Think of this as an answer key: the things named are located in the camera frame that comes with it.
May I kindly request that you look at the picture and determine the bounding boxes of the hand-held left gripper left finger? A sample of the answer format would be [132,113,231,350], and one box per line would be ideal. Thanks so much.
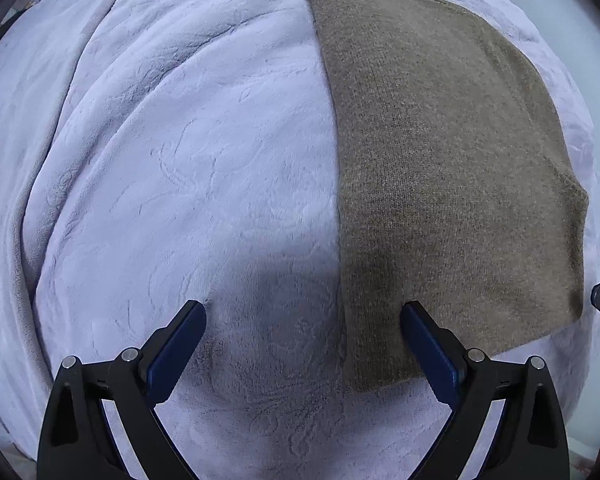
[36,300,207,480]

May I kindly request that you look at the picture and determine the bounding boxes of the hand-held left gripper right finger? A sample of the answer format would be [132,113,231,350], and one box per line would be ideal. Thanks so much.
[400,301,571,480]

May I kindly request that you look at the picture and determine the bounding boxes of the olive brown knit sweater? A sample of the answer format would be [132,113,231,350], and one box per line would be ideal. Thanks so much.
[303,0,590,394]

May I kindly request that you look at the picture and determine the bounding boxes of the pale lavender fleece blanket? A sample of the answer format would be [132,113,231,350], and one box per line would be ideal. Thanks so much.
[0,0,600,480]

